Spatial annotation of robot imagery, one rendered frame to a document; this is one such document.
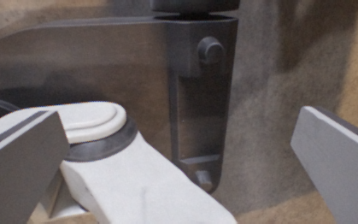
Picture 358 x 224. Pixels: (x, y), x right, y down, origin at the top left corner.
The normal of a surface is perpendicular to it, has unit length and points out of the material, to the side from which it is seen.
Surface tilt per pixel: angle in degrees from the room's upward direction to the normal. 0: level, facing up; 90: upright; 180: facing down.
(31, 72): 0
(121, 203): 90
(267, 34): 0
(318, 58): 0
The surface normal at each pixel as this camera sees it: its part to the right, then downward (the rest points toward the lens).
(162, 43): 0.20, 0.47
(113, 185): -0.02, -0.87
